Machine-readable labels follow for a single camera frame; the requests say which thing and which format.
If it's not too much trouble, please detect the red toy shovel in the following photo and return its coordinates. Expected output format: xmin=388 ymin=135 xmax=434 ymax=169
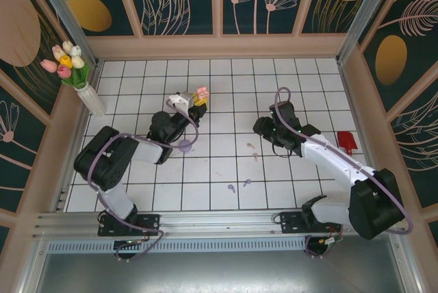
xmin=337 ymin=131 xmax=357 ymax=157

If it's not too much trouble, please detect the white ribbed vase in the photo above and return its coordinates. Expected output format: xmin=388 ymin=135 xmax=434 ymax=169
xmin=75 ymin=82 xmax=106 ymax=118

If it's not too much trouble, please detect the artificial tulip bouquet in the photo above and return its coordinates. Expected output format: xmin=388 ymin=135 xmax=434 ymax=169
xmin=40 ymin=40 xmax=91 ymax=89

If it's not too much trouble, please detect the grey metal panel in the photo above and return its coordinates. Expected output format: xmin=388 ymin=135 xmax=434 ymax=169
xmin=34 ymin=251 xmax=415 ymax=293

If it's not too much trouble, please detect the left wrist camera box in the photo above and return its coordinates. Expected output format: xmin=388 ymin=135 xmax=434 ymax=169
xmin=170 ymin=91 xmax=195 ymax=110

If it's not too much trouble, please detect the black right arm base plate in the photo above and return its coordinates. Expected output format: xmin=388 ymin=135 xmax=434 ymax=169
xmin=279 ymin=210 xmax=343 ymax=235

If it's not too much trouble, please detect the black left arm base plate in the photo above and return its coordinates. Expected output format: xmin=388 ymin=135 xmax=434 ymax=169
xmin=98 ymin=213 xmax=162 ymax=238

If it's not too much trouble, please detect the aluminium mounting rail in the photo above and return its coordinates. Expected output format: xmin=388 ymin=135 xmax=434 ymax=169
xmin=32 ymin=206 xmax=407 ymax=240

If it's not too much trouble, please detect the slotted grey cable duct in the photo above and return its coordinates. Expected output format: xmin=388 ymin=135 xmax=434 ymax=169
xmin=46 ymin=237 xmax=309 ymax=255

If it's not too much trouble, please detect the aluminium frame post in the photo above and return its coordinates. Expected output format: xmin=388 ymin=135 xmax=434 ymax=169
xmin=27 ymin=0 xmax=101 ymax=65
xmin=336 ymin=0 xmax=400 ymax=65

